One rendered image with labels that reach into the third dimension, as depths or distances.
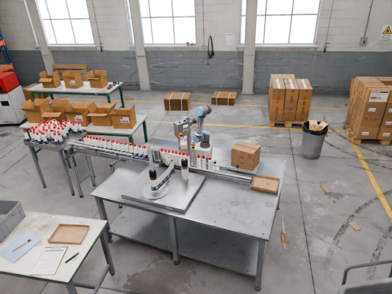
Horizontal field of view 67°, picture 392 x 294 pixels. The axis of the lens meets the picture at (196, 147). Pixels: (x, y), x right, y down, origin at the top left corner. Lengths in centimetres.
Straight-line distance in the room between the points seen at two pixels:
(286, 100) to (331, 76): 262
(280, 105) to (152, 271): 450
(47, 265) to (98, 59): 780
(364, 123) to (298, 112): 132
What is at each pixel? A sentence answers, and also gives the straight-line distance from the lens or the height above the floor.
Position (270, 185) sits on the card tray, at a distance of 366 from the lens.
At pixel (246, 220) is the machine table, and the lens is 316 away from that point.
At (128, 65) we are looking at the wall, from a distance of 972.
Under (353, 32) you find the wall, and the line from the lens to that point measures 899.
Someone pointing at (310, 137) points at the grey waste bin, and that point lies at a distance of 566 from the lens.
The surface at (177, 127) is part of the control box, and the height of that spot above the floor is 143.
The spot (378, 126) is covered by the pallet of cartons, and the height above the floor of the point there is 42.
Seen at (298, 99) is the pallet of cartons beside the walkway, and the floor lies 66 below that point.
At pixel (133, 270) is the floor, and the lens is 390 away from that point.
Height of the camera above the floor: 301
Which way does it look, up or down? 30 degrees down
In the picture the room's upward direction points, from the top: 3 degrees counter-clockwise
